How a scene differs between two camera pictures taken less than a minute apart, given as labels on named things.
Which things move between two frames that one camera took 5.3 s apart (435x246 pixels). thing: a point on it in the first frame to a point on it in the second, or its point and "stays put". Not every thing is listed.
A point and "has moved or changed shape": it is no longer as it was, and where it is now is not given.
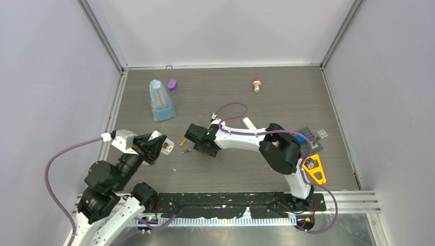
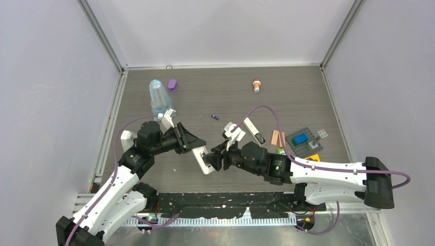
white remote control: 167,146 has moved or changed shape
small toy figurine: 256,85 stays put
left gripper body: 139,146 to 182,146
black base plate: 260,205 stays put
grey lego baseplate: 304,145 stays put
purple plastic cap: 172,85 stays put
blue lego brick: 300,138 stays put
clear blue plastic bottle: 162,105 stays put
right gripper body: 213,152 to 231,157
